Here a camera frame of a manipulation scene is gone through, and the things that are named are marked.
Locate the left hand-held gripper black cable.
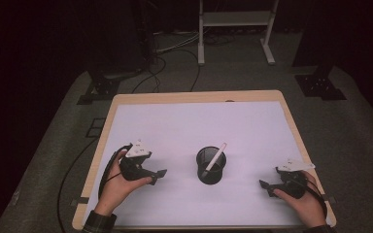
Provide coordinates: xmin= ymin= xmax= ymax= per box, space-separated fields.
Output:
xmin=97 ymin=144 xmax=133 ymax=200

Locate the white pen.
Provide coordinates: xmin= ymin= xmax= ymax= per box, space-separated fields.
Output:
xmin=201 ymin=142 xmax=228 ymax=180

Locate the black mesh pen holder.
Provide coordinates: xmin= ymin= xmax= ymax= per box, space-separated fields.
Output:
xmin=195 ymin=146 xmax=227 ymax=185

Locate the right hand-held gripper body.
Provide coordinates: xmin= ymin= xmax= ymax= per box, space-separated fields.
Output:
xmin=269 ymin=158 xmax=316 ymax=199

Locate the black curved floor cable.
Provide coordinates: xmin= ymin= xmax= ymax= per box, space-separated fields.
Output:
xmin=161 ymin=48 xmax=202 ymax=93

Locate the person's left hand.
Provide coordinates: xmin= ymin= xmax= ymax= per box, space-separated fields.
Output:
xmin=94 ymin=150 xmax=153 ymax=215

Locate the white table mat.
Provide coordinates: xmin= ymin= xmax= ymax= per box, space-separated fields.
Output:
xmin=83 ymin=100 xmax=333 ymax=228

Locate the white floor cables bundle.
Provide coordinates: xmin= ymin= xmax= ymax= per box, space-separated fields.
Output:
xmin=153 ymin=29 xmax=202 ymax=54

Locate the black looped floor cable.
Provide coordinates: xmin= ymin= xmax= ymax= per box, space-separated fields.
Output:
xmin=130 ymin=52 xmax=168 ymax=94

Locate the tall black equipment box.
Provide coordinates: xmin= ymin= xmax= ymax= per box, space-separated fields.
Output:
xmin=86 ymin=0 xmax=151 ymax=81

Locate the right hand-held gripper black cable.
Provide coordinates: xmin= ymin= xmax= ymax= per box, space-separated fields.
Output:
xmin=302 ymin=177 xmax=328 ymax=218

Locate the person's right hand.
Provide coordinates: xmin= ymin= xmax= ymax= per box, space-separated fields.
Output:
xmin=273 ymin=171 xmax=327 ymax=229

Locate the black stand base plate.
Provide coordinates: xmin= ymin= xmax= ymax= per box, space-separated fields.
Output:
xmin=294 ymin=73 xmax=348 ymax=101
xmin=76 ymin=76 xmax=121 ymax=106

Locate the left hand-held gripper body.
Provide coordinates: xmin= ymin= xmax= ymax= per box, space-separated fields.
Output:
xmin=119 ymin=139 xmax=158 ymax=182

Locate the hand-held gripper black cable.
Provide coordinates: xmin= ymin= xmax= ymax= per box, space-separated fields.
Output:
xmin=302 ymin=177 xmax=328 ymax=218
xmin=97 ymin=144 xmax=133 ymax=200

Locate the white metal stand frame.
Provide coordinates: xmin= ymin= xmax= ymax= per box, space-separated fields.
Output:
xmin=197 ymin=0 xmax=280 ymax=67

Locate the long black floor cable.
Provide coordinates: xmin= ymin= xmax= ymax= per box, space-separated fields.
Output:
xmin=56 ymin=137 xmax=99 ymax=233

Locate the dark stand column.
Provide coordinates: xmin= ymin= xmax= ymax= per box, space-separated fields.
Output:
xmin=291 ymin=0 xmax=341 ymax=79

